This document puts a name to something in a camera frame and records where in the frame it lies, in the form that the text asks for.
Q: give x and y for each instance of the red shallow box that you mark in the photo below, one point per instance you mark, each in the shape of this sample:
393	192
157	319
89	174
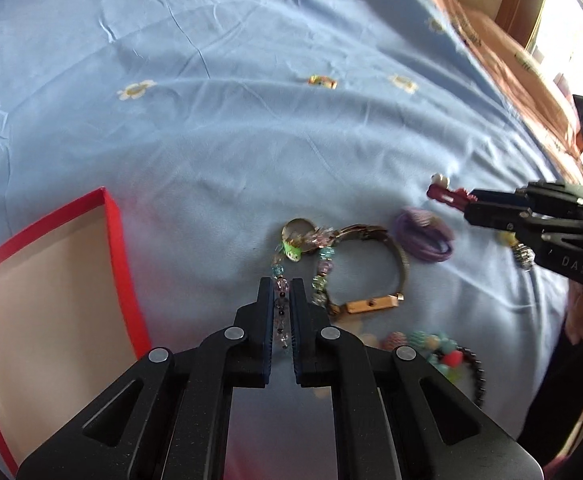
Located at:
70	323

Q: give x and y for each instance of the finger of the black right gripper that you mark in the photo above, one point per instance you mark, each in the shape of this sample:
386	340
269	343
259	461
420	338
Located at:
501	198
495	216

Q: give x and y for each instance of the yellow silver charm pendant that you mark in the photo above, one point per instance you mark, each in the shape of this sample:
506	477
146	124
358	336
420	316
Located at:
522	254

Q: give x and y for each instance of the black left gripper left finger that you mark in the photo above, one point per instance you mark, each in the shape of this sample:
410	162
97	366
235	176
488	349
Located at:
167	416

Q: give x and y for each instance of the light blue floral bedsheet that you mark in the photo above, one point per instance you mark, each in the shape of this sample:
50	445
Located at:
237	137

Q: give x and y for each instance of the red kitty hair clip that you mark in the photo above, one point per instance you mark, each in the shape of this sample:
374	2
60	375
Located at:
439	190

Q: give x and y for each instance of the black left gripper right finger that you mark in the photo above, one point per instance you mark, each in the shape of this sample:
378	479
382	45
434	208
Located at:
395	415

